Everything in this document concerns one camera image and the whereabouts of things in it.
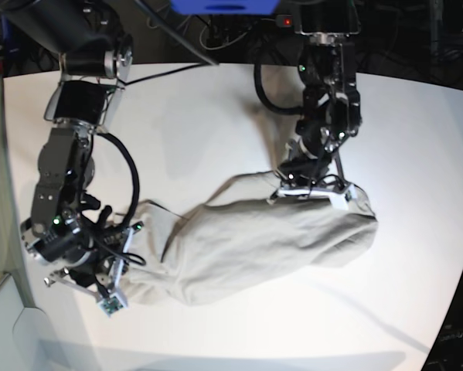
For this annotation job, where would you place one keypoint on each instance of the blue box at top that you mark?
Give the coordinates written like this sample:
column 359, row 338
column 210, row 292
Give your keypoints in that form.
column 224, row 7

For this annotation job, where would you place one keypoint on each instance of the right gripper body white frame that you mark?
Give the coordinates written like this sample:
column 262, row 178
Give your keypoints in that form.
column 99, row 270

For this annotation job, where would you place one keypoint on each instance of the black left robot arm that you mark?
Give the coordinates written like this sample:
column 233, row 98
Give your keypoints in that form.
column 330, row 112

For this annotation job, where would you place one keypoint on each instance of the grey t-shirt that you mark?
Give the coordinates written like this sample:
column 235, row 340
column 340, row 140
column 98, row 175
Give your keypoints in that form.
column 237, row 239

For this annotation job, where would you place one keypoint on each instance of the black power strip red switch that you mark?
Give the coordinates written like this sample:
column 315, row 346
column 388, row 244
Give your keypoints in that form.
column 288, row 21

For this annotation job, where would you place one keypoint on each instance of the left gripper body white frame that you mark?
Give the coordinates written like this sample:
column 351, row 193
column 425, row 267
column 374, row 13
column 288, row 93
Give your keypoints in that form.
column 312, row 189

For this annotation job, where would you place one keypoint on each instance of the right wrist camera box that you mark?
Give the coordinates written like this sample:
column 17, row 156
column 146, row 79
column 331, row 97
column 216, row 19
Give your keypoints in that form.
column 115, row 302

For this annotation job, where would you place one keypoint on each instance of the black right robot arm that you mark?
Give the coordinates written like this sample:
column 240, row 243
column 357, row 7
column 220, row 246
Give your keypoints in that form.
column 67, row 225

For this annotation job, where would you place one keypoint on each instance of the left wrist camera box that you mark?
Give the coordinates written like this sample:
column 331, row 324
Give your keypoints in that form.
column 340, row 199

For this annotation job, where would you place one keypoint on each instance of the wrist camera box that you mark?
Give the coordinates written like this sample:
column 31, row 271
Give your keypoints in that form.
column 340, row 199
column 115, row 302

